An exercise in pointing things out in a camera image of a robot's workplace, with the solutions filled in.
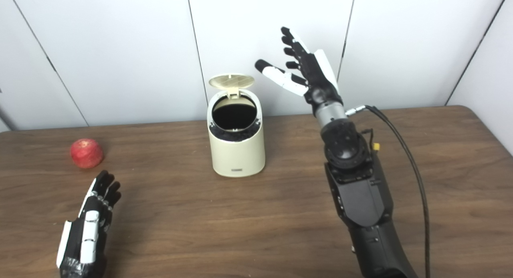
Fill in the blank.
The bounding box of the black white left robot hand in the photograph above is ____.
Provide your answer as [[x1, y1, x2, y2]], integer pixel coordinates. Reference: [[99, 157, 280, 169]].
[[56, 170, 122, 278]]

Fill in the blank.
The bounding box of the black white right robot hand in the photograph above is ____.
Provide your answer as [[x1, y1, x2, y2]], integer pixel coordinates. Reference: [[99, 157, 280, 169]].
[[255, 27, 344, 110]]

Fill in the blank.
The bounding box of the red apple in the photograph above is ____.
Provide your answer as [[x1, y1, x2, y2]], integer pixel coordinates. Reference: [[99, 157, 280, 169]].
[[70, 139, 104, 169]]

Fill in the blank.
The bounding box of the cream round bin lid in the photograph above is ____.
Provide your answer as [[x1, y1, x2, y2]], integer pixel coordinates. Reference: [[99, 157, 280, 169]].
[[208, 73, 255, 99]]

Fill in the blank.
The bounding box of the cream-colored bin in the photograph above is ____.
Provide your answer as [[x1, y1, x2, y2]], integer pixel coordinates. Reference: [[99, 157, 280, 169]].
[[207, 73, 266, 177]]

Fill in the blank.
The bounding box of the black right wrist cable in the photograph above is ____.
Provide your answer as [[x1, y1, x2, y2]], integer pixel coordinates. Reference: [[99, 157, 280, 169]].
[[345, 105, 432, 278]]

